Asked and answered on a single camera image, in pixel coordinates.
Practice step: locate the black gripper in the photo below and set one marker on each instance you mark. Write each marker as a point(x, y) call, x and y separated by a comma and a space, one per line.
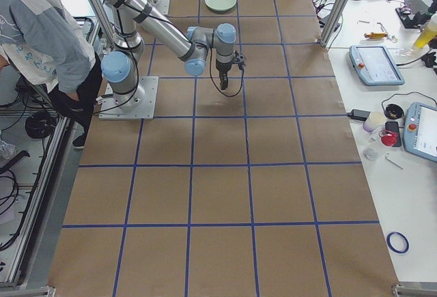
point(222, 69)

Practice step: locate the light green plate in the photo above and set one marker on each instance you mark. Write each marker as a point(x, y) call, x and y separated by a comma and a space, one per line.
point(220, 5)

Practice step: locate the black power adapter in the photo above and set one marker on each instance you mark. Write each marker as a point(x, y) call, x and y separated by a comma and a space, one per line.
point(357, 114)

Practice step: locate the teach pendant far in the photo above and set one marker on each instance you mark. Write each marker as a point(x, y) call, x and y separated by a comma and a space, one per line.
point(375, 66)

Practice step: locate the teach pendant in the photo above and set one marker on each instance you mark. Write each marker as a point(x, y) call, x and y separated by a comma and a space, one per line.
point(419, 135)
point(375, 66)

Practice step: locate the white paper cup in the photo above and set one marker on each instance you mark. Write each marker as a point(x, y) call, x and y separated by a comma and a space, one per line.
point(374, 120)

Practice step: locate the red round object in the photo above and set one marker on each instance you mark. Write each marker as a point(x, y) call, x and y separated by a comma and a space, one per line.
point(388, 138)

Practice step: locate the person in grey jacket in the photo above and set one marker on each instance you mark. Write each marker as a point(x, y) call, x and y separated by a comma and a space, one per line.
point(42, 41)

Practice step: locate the teach pendant near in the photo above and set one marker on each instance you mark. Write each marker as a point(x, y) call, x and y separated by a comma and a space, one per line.
point(419, 135)

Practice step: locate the blue tape roll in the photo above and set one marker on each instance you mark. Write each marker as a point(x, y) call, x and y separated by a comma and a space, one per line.
point(397, 242)

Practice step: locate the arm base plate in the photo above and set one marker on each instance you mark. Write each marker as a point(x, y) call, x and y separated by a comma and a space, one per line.
point(161, 5)
point(140, 105)

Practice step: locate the aluminium frame post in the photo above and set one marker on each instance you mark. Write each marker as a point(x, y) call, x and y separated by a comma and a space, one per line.
point(333, 19)

